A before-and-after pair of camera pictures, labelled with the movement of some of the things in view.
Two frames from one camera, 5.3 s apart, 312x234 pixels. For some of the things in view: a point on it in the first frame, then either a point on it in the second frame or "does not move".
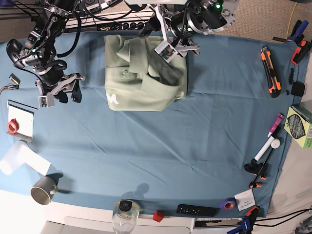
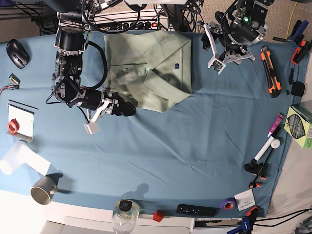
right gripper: (51, 81) -> (93, 100)
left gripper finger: (182, 49) -> (238, 61)
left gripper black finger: (152, 25) -> (206, 45)
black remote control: (197, 210) does not move
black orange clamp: (259, 169) does not move
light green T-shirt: (137, 79) does not move
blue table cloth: (214, 153) does not move
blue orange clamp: (297, 36) does not move
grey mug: (43, 190) does not move
